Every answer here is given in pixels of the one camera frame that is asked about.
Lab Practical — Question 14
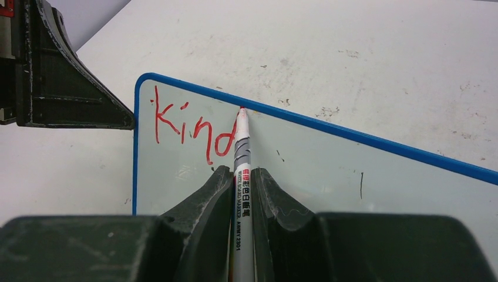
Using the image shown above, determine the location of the red whiteboard marker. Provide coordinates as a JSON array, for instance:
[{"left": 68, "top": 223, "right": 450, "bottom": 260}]
[{"left": 229, "top": 108, "right": 255, "bottom": 281}]

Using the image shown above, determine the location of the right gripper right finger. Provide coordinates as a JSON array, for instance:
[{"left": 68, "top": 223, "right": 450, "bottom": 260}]
[{"left": 251, "top": 168, "right": 497, "bottom": 281}]

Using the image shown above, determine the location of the blue framed whiteboard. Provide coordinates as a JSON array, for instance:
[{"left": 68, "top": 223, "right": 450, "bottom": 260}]
[{"left": 132, "top": 73, "right": 497, "bottom": 268}]

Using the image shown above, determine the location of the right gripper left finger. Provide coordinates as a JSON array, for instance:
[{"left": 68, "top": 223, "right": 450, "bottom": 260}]
[{"left": 1, "top": 166, "right": 233, "bottom": 281}]

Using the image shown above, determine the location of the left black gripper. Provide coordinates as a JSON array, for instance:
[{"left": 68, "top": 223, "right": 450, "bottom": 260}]
[{"left": 1, "top": 1, "right": 135, "bottom": 130}]

